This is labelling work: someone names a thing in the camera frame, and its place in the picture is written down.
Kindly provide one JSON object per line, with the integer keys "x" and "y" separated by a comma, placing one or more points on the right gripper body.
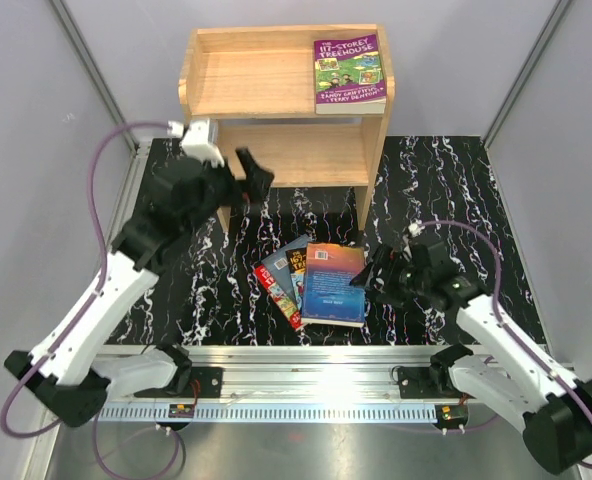
{"x": 407, "y": 278}

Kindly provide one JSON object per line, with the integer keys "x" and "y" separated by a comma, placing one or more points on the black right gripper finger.
{"x": 376, "y": 271}
{"x": 381, "y": 293}

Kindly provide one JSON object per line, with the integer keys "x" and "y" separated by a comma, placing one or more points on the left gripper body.
{"x": 223, "y": 187}

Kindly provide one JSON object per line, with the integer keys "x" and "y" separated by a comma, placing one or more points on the blue sunset cover book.
{"x": 328, "y": 297}

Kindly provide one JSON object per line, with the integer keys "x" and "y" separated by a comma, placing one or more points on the grey-blue dark cover book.
{"x": 277, "y": 264}

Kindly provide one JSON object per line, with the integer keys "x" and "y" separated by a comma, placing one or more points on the red 13-storey treehouse book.
{"x": 279, "y": 296}

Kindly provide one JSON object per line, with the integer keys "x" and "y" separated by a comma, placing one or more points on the purple 117-storey treehouse book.
{"x": 348, "y": 77}

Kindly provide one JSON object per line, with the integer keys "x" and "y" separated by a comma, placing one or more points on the black 169-storey treehouse book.
{"x": 296, "y": 258}

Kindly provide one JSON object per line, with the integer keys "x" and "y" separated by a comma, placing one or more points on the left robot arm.
{"x": 63, "y": 371}

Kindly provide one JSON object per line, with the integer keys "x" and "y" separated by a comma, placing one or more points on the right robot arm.
{"x": 546, "y": 402}

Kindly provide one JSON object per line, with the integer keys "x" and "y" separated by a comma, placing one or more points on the black marble pattern mat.
{"x": 211, "y": 295}

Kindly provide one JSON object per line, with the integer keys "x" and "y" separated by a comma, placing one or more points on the light wooden bookshelf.
{"x": 258, "y": 84}

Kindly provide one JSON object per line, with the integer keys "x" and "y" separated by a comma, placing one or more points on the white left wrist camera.
{"x": 198, "y": 140}

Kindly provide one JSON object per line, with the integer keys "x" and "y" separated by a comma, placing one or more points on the aluminium mounting rail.
{"x": 335, "y": 375}

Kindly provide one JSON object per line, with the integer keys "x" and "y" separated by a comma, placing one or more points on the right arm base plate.
{"x": 416, "y": 383}

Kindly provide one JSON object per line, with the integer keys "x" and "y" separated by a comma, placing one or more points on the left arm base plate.
{"x": 203, "y": 382}

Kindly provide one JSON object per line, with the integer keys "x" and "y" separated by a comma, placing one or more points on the slotted cable duct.
{"x": 209, "y": 412}

